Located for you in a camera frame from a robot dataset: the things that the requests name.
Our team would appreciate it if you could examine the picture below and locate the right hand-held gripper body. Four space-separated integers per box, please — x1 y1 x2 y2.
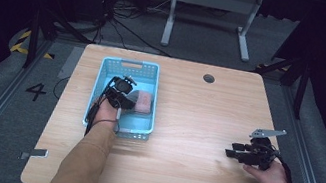
233 122 288 174

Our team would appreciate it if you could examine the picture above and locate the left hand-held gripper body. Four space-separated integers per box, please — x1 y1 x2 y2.
101 73 139 112

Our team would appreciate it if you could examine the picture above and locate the grey and pink fingerless glove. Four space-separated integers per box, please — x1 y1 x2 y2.
126 88 156 117

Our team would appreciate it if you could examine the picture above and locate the light blue perforated plastic basket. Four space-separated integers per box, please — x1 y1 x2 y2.
80 52 166 143

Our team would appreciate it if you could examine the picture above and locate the person's left hand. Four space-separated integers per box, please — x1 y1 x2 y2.
91 95 124 130

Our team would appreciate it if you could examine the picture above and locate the person's right hand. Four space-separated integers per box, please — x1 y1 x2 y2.
239 154 297 183

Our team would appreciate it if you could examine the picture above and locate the black metal stand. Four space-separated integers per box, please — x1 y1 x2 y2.
248 50 314 121
21 7 97 80

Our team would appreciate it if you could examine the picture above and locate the yellow and black hazard tape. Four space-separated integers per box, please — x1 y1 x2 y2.
8 27 59 61

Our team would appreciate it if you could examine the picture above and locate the right hand-held gripper black cable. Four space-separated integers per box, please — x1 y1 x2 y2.
268 146 302 183

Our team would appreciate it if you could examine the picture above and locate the hand-held gripper black cable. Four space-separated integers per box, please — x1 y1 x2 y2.
268 146 302 183
82 73 128 142

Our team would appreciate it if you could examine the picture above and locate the left hand-held gripper black cable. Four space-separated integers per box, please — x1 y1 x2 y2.
82 73 128 142

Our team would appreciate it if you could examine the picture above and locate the thin black floor cable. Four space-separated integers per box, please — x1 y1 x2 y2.
51 74 71 102

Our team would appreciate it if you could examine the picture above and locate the bundle of black floor cables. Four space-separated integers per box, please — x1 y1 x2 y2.
89 0 181 58

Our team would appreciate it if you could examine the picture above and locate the small grey metal bracket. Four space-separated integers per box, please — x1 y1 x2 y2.
18 144 50 165

